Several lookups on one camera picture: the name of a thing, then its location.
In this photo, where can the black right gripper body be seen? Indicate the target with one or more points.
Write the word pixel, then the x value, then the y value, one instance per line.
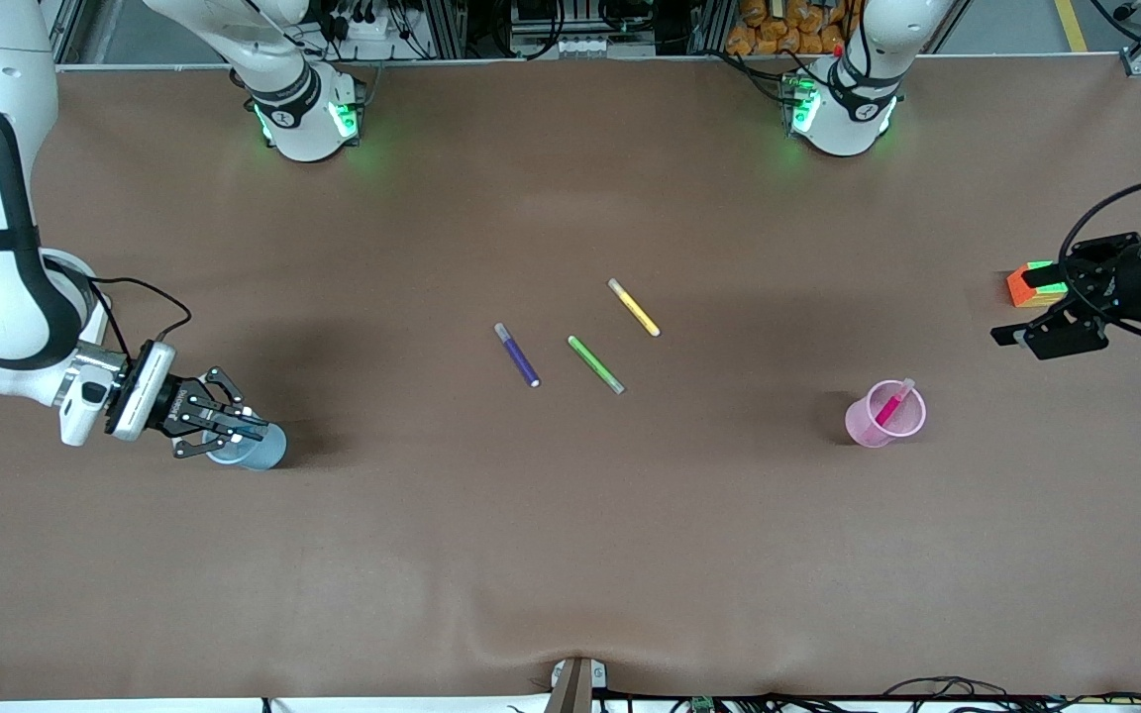
pixel 175 406

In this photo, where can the pink marker pen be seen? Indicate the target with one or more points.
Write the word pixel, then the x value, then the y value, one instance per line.
pixel 893 406

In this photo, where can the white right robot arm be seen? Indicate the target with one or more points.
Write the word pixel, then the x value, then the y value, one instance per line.
pixel 298 139

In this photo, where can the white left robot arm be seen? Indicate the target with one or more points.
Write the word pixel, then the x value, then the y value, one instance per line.
pixel 843 129

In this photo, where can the light blue plastic cup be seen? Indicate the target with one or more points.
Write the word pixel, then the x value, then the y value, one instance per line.
pixel 259 458

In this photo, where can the multicoloured puzzle cube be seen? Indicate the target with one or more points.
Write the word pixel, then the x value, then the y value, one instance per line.
pixel 1018 292

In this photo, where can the pink plastic cup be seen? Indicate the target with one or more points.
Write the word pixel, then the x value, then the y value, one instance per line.
pixel 868 428

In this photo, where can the purple marker pen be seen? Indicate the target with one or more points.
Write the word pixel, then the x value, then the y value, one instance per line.
pixel 517 355

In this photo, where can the green marker pen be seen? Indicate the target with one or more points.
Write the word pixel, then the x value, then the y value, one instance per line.
pixel 595 364

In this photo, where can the orange snack packet pile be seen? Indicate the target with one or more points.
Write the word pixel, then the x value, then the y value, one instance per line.
pixel 788 25

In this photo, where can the white power strip black plugs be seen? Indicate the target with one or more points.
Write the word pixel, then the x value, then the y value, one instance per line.
pixel 372 25

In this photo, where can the yellow marker pen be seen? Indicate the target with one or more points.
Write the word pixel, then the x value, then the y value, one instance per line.
pixel 634 308

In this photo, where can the grey equipment rack box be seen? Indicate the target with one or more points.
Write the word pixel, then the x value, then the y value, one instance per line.
pixel 580 25

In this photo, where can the small green circuit board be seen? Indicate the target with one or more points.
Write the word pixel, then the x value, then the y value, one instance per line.
pixel 702 705

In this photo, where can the brown camera mount post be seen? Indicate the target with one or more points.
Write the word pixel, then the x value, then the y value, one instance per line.
pixel 573 688

